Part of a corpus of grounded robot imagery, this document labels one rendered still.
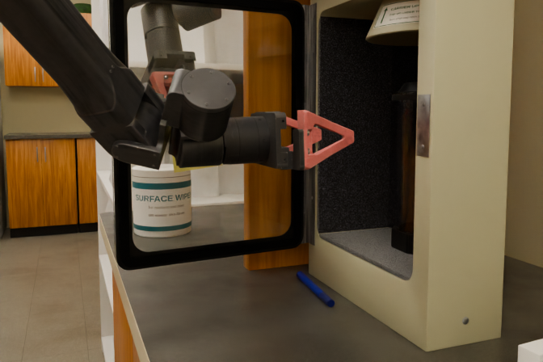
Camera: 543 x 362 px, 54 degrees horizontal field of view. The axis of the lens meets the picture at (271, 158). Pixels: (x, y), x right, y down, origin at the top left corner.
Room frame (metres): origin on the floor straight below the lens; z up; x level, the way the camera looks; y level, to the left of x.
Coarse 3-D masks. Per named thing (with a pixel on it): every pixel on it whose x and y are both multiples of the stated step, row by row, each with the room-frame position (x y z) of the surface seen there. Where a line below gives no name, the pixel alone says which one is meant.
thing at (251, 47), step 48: (144, 48) 0.76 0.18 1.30; (192, 48) 0.79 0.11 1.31; (240, 48) 0.82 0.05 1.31; (288, 48) 0.86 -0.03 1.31; (240, 96) 0.82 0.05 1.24; (288, 96) 0.86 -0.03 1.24; (288, 144) 0.86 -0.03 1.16; (144, 192) 0.75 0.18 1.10; (192, 192) 0.79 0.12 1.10; (240, 192) 0.82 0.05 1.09; (288, 192) 0.86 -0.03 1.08; (144, 240) 0.75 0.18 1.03; (192, 240) 0.79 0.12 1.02; (240, 240) 0.82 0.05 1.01
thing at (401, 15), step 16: (384, 0) 0.75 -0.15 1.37; (400, 0) 0.71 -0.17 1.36; (416, 0) 0.70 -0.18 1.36; (384, 16) 0.73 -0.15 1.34; (400, 16) 0.70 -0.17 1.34; (416, 16) 0.69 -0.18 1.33; (368, 32) 0.76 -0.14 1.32; (384, 32) 0.71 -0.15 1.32; (400, 32) 0.83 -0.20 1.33; (416, 32) 0.83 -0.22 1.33
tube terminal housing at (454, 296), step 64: (320, 0) 0.86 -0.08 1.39; (448, 0) 0.60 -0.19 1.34; (512, 0) 0.63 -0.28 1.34; (448, 64) 0.60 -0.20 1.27; (448, 128) 0.60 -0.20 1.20; (448, 192) 0.60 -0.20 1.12; (320, 256) 0.85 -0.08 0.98; (448, 256) 0.60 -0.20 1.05; (384, 320) 0.67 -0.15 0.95; (448, 320) 0.60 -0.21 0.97
